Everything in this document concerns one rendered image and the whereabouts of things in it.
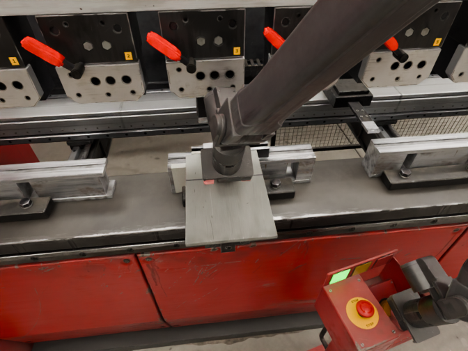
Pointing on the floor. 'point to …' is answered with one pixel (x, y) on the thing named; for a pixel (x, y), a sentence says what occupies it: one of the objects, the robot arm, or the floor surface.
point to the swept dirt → (239, 339)
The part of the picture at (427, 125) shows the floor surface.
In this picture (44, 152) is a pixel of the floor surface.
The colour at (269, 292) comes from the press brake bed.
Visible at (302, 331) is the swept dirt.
